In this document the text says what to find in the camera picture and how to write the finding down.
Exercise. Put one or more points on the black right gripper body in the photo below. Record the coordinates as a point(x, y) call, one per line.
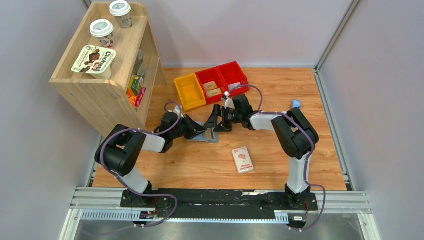
point(230, 118)

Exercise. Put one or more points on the white lidded cup front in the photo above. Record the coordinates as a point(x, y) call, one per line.
point(103, 30)

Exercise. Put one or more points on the white sponge packet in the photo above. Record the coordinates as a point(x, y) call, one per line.
point(242, 160)

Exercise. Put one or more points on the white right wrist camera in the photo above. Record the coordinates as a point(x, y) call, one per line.
point(228, 102)

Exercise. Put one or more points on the white lidded cup back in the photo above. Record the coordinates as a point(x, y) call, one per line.
point(121, 10)

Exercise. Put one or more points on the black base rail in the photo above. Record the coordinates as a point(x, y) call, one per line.
point(215, 202)

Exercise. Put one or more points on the grey slotted cable duct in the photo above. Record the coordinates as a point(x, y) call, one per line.
point(140, 216)

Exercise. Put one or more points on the red plastic bin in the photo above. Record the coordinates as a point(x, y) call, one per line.
point(208, 75)
point(233, 73)

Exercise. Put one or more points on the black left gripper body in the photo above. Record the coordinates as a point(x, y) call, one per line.
point(181, 131)

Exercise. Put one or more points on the green box on shelf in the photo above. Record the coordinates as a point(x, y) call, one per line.
point(136, 83)

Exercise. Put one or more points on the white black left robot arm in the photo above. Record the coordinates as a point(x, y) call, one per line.
point(120, 151)

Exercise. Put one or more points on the yellow plastic bin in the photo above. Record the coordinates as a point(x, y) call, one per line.
point(190, 92)

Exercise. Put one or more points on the blue toothbrush package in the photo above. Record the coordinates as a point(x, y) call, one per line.
point(296, 103)

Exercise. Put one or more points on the red plastic bin middle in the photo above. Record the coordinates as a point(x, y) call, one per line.
point(208, 75)

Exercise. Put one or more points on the Chobani yogurt cup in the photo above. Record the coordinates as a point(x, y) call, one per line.
point(95, 61)

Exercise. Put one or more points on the pink box on shelf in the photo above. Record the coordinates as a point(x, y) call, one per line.
point(139, 98)

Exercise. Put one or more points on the orange box on shelf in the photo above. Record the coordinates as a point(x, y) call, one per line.
point(132, 97)

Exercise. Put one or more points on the wooden shelf unit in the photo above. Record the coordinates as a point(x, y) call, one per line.
point(104, 102)

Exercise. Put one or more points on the grey credit card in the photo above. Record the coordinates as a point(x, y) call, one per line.
point(233, 86)

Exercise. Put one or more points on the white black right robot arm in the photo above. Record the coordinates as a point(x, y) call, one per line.
point(295, 133)

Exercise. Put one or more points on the white lidded cup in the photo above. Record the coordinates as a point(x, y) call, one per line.
point(103, 30)
point(121, 10)

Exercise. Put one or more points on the grey leather card holder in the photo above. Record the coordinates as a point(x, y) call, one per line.
point(203, 134)

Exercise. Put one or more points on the red plastic bin right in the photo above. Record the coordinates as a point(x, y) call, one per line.
point(233, 73)

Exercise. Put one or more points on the clear jar on shelf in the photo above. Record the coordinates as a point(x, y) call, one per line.
point(138, 68)

